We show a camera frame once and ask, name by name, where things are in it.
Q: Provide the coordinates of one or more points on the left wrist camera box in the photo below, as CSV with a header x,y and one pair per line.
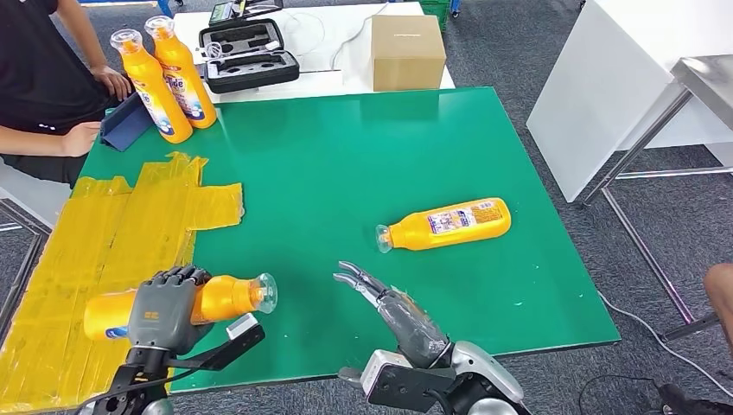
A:
x,y
240,335

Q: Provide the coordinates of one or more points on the white bench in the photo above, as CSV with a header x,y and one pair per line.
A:
x,y
28,195

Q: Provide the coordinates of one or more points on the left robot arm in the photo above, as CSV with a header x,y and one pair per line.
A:
x,y
134,389

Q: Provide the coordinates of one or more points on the steel table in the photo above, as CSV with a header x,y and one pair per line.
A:
x,y
704,74

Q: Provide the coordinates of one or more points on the green plastic crate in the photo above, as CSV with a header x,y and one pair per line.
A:
x,y
435,11

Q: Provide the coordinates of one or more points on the blue frame leg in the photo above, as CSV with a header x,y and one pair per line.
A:
x,y
165,7

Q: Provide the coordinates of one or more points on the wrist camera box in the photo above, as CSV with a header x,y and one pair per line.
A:
x,y
240,335
389,381

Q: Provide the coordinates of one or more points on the brown cardboard box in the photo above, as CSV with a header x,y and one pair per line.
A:
x,y
407,56

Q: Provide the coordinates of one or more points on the black foam case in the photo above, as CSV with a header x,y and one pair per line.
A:
x,y
252,73

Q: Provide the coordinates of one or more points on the blue metal rack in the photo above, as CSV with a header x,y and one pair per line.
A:
x,y
455,7

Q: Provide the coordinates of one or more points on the white side table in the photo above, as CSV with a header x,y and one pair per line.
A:
x,y
332,41

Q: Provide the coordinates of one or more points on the person's left hand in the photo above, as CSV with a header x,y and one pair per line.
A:
x,y
113,83

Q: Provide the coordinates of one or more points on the person's right forearm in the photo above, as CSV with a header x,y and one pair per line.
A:
x,y
31,140

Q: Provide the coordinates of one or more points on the person's right hand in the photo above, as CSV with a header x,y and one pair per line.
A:
x,y
83,138

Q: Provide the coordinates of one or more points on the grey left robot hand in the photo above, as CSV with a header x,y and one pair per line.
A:
x,y
160,315

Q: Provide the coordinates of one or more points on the person's left forearm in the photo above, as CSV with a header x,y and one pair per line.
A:
x,y
80,31

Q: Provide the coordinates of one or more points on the white board panel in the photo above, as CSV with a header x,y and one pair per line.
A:
x,y
595,86

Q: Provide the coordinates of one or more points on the person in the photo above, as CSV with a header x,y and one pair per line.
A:
x,y
34,63

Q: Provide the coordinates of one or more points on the yellow taped sheet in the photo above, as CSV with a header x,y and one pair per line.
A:
x,y
86,229

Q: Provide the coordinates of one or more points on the grey metal frame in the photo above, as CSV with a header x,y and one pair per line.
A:
x,y
26,260

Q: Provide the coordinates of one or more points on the dark tablet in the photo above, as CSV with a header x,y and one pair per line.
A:
x,y
201,71

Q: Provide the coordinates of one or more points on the blue tablet case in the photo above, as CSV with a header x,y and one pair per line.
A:
x,y
123,126

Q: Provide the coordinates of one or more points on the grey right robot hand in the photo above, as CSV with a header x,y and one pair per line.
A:
x,y
412,329

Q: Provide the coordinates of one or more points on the black shoe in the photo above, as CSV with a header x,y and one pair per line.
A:
x,y
693,402

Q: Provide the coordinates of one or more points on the orange detergent bottle clear cap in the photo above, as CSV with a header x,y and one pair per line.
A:
x,y
152,97
229,298
452,223
183,86

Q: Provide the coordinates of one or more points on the small white adapter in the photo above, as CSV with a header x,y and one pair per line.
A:
x,y
273,44

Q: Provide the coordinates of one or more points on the person's leg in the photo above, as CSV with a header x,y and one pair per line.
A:
x,y
720,303

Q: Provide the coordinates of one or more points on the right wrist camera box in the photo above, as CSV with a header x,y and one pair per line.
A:
x,y
389,381

